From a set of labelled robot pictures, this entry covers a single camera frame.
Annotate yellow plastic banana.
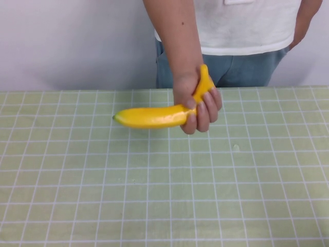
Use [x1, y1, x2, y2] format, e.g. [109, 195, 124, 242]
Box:
[112, 64, 216, 130]

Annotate green grid tablecloth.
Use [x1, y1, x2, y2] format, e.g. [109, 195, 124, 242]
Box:
[0, 85, 329, 247]

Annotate blue jeans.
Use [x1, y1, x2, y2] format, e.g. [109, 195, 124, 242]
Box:
[154, 38, 291, 89]

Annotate person's left forearm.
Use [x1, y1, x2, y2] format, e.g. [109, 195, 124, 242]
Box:
[288, 0, 323, 51]

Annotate white t-shirt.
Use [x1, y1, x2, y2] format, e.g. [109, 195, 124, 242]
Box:
[154, 0, 304, 56]

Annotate person's right hand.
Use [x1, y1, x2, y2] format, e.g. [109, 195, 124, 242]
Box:
[172, 64, 223, 135]

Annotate person's right forearm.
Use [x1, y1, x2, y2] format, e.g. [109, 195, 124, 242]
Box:
[142, 0, 204, 78]

